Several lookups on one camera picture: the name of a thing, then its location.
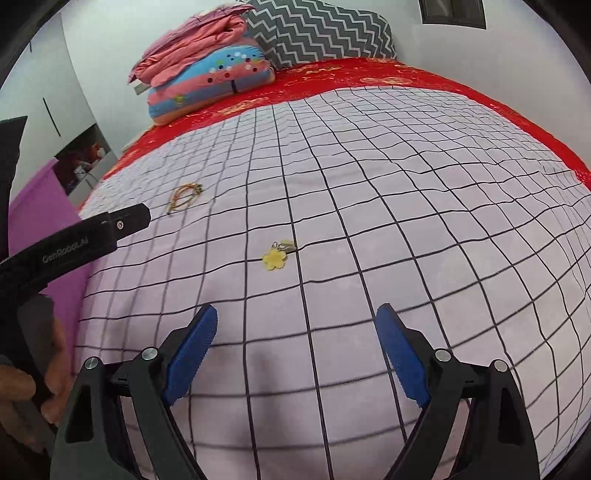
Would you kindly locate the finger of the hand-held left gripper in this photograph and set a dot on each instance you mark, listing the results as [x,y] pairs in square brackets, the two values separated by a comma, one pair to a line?
[131,220]

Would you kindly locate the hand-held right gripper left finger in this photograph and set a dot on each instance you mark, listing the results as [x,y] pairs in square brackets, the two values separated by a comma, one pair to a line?
[191,355]

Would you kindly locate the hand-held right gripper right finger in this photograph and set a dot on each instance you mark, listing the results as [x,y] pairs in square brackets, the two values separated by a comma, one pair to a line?
[401,355]

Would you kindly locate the purple plastic tub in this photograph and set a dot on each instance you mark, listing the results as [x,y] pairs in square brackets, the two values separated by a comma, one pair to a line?
[41,198]

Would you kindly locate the person's left hand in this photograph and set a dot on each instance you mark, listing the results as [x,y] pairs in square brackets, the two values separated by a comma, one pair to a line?
[14,378]

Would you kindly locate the clutter in wardrobe niche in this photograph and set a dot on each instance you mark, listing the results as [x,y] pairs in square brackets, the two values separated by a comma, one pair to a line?
[85,161]

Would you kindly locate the yellow flower pendant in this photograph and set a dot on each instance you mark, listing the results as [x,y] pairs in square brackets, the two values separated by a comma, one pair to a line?
[274,259]

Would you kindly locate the white wardrobe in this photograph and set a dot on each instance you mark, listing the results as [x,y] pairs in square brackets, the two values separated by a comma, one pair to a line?
[69,106]

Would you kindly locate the pink checked bed sheet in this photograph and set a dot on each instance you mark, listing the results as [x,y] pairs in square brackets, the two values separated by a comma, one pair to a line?
[369,207]

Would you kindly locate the colourful striped pillow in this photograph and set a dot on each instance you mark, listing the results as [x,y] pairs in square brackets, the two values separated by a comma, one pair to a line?
[207,78]

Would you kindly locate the folded pink quilt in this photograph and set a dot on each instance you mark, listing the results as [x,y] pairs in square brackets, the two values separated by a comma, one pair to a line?
[184,50]

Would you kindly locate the grey chevron pillow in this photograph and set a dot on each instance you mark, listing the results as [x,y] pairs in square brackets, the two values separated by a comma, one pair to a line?
[323,32]

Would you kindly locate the red patterned bed sheet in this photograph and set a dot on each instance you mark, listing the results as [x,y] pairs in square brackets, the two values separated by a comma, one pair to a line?
[369,76]

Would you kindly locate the dark window frame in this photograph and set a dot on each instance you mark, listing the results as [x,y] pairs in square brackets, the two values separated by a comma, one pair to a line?
[452,13]

